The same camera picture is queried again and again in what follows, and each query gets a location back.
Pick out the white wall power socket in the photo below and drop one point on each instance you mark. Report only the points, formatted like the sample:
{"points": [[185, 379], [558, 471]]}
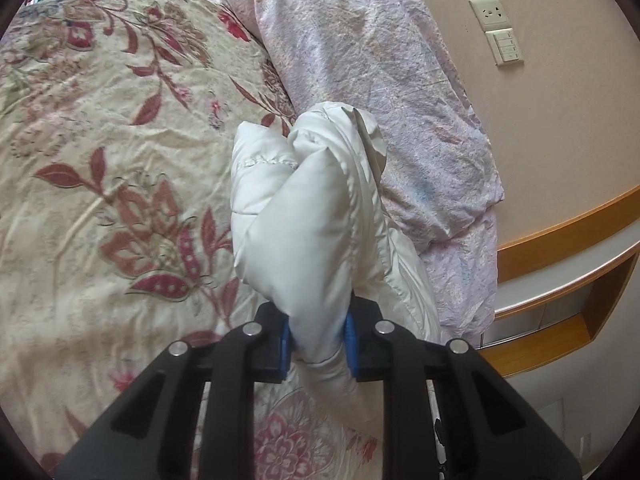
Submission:
{"points": [[490, 14]]}

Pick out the white wall light switch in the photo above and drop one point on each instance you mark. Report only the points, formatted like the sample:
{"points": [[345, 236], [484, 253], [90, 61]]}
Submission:
{"points": [[504, 46]]}

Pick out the lower lilac patterned pillow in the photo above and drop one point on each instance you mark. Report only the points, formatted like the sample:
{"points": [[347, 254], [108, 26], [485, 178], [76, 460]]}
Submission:
{"points": [[463, 273]]}

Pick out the lilac patterned pillow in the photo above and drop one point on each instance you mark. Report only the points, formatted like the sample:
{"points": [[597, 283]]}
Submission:
{"points": [[440, 183], [463, 273]]}

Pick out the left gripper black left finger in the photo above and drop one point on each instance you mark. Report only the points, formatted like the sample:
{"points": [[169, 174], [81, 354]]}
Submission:
{"points": [[220, 399]]}

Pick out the floral cream bedspread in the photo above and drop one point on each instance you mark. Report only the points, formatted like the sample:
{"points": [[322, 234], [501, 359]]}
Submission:
{"points": [[117, 279]]}

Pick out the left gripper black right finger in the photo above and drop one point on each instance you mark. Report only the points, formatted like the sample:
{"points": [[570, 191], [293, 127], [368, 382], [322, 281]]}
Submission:
{"points": [[448, 414]]}

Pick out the wooden wall trim panel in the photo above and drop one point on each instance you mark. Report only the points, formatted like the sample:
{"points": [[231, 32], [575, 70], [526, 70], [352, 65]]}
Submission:
{"points": [[550, 246]]}

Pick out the white puffer down jacket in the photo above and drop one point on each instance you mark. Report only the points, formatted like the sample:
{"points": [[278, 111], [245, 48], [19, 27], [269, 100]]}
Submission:
{"points": [[309, 232]]}

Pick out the upper lilac patterned pillow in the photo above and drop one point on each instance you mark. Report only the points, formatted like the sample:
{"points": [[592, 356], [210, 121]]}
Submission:
{"points": [[440, 183]]}

